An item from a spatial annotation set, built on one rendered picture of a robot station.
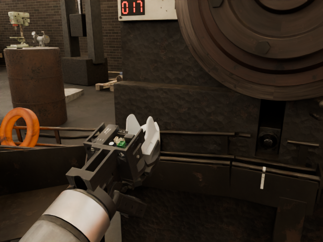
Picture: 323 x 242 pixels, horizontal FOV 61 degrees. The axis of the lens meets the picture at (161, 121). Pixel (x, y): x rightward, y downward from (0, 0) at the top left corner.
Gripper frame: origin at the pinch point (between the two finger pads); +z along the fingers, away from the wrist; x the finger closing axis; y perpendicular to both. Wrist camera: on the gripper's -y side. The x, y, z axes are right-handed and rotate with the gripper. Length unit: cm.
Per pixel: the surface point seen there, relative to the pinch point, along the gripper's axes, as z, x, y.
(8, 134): 18, 76, -27
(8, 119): 20, 75, -22
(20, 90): 141, 234, -88
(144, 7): 38.7, 17.9, 13.3
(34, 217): -12.5, 29.1, -22.0
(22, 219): -14.0, 31.4, -21.8
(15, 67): 148, 236, -65
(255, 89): 20.4, -16.2, -0.8
